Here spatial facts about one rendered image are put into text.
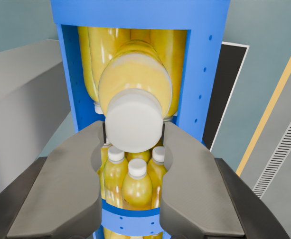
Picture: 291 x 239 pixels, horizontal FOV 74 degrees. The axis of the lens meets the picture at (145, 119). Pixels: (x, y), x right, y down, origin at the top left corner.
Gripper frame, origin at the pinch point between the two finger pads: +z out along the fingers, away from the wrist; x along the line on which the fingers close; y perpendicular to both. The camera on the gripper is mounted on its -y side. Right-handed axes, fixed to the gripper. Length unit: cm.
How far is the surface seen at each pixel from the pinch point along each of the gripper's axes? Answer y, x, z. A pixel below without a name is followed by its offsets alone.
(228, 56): 14, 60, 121
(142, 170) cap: 21.3, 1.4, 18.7
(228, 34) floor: 1, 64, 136
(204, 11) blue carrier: -7.5, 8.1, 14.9
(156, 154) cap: 20.9, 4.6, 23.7
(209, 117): 61, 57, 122
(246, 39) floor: 4, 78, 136
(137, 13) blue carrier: -7.0, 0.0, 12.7
